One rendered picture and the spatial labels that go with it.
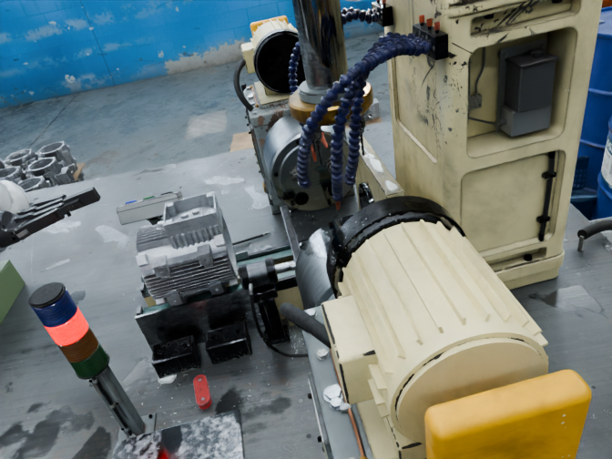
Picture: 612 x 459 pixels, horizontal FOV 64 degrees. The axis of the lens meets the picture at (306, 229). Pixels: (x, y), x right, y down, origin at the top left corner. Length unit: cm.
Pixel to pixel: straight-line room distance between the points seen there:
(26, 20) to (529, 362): 708
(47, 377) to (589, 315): 132
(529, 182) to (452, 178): 19
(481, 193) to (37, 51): 669
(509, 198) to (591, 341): 35
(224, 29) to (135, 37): 113
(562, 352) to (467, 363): 74
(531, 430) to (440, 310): 12
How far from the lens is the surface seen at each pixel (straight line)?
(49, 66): 737
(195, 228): 112
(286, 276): 122
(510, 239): 123
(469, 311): 48
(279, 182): 137
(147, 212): 140
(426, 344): 46
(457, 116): 98
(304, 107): 102
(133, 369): 133
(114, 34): 699
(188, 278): 116
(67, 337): 96
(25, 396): 144
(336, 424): 64
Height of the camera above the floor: 170
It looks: 35 degrees down
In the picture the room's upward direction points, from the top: 12 degrees counter-clockwise
